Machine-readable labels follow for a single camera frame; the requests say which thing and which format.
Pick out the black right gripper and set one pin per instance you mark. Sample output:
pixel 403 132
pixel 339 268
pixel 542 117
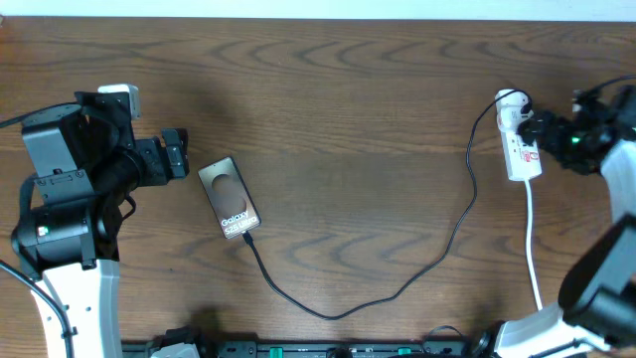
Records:
pixel 557 126

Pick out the white power strip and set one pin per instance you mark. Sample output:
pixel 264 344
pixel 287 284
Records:
pixel 522 160

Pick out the Galaxy S25 Ultra smartphone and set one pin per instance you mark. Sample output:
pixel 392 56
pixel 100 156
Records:
pixel 229 198

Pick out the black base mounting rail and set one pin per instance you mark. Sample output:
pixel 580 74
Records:
pixel 443 341

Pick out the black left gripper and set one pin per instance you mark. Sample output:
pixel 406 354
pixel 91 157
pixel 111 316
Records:
pixel 157 165

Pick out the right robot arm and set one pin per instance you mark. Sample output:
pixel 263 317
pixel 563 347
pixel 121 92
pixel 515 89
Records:
pixel 595 307

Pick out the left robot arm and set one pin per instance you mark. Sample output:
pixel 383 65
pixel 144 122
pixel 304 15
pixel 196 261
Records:
pixel 87 163

